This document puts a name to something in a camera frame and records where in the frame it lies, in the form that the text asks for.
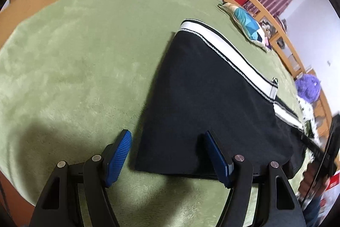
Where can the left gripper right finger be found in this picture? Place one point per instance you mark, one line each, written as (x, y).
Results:
(276, 202)

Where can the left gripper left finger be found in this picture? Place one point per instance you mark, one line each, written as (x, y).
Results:
(59, 204)

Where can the black sweatpants white stripe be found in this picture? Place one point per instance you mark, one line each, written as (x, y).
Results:
(205, 84)

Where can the person right hand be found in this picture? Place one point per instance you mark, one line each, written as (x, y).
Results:
(308, 180)

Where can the white dotted pillow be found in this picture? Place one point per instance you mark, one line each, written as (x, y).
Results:
(309, 120)

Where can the purple plush toy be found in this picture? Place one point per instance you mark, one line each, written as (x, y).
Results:
(308, 87)

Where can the green fleece bed blanket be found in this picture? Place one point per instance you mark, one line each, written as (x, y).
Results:
(78, 72)

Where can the geometric patterned pillow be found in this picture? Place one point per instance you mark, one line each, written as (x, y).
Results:
(250, 28)

